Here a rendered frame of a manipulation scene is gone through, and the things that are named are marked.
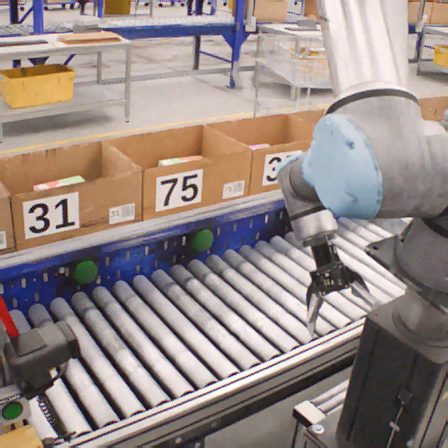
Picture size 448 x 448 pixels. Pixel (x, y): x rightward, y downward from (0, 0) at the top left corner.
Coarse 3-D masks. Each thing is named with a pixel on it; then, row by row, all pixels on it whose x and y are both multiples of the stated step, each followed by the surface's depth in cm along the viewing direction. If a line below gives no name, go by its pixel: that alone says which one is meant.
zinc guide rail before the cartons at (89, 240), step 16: (272, 192) 195; (208, 208) 181; (224, 208) 181; (240, 208) 184; (144, 224) 168; (160, 224) 169; (176, 224) 171; (64, 240) 156; (80, 240) 157; (96, 240) 157; (112, 240) 160; (0, 256) 145; (16, 256) 146; (32, 256) 147; (48, 256) 149
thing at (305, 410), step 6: (306, 402) 127; (294, 408) 125; (300, 408) 125; (306, 408) 125; (312, 408) 125; (294, 414) 125; (300, 414) 124; (306, 414) 123; (312, 414) 123; (318, 414) 123; (324, 414) 123; (300, 420) 124; (306, 420) 122; (312, 420) 122; (318, 420) 122; (306, 426) 123
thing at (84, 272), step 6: (78, 264) 155; (84, 264) 155; (90, 264) 156; (78, 270) 155; (84, 270) 156; (90, 270) 157; (96, 270) 158; (78, 276) 155; (84, 276) 156; (90, 276) 158; (78, 282) 157; (84, 282) 157
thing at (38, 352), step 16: (16, 336) 88; (32, 336) 88; (48, 336) 89; (64, 336) 89; (16, 352) 85; (32, 352) 86; (48, 352) 87; (64, 352) 89; (80, 352) 91; (16, 368) 85; (32, 368) 86; (48, 368) 88; (32, 384) 89; (48, 384) 91
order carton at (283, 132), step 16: (224, 128) 211; (240, 128) 215; (256, 128) 220; (272, 128) 225; (288, 128) 227; (304, 128) 220; (256, 144) 223; (272, 144) 228; (288, 144) 193; (304, 144) 197; (256, 160) 187; (256, 176) 190; (256, 192) 193
